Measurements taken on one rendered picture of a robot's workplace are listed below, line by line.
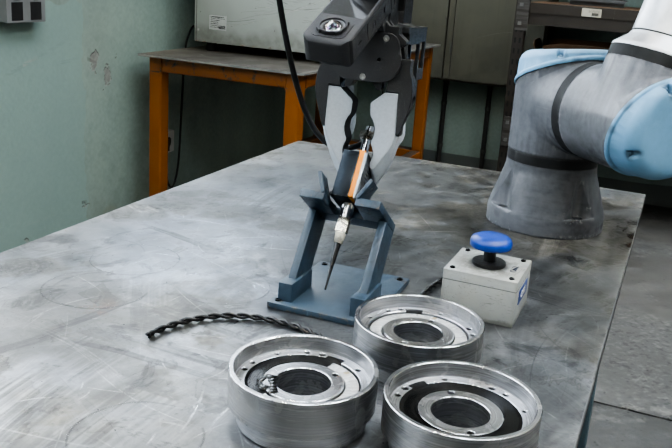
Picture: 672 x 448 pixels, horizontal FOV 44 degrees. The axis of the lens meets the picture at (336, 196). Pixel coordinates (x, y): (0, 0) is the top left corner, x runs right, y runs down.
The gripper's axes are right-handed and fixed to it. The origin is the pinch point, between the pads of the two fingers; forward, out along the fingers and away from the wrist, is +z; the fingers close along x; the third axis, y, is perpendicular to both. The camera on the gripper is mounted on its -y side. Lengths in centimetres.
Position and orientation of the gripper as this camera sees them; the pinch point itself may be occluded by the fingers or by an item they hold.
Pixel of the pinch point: (357, 169)
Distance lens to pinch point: 80.3
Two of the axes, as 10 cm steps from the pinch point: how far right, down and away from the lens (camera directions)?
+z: -0.8, 9.7, 2.4
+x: -9.2, -1.6, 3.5
